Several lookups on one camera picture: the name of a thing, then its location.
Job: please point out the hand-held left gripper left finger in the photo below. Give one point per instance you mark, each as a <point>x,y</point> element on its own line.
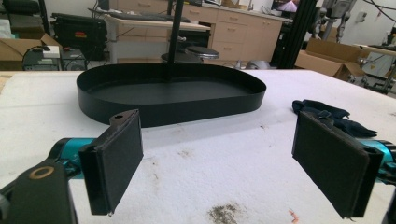
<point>116,161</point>

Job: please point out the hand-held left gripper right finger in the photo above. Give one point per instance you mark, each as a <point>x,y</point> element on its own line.
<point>330,161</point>

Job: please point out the dark blue cloth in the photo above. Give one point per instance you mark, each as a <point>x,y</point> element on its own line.
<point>330,113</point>

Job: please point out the black oval metal tray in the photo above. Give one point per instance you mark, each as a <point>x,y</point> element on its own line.
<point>174,96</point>

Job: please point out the white felt table cover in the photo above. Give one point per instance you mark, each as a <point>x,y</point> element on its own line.
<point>218,174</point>

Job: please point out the open cardboard box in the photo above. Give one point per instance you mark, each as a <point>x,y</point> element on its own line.
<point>15,48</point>
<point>330,59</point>

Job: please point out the black electronic device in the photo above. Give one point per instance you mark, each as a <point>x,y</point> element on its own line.
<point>46,62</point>

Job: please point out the small white box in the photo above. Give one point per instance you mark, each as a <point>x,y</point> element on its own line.
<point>51,51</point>

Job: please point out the black hard equipment case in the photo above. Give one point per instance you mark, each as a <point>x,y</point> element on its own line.
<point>79,35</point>

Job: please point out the black metal pole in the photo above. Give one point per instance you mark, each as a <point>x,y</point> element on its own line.
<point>174,37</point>

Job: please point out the round black stool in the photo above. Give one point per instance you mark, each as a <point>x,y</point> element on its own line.
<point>202,52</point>

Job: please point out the white desk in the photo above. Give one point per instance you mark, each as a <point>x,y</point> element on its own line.
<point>146,25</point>

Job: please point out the black keyboard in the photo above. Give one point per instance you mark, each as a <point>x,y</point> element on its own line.
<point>137,16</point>

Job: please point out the light wooden drawer cabinet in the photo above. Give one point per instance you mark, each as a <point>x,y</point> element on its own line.
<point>246,35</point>

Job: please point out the computer monitor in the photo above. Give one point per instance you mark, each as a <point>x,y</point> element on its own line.
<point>285,5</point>

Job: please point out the black aluminium frame post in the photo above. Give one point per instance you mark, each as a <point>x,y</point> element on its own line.
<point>294,34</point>

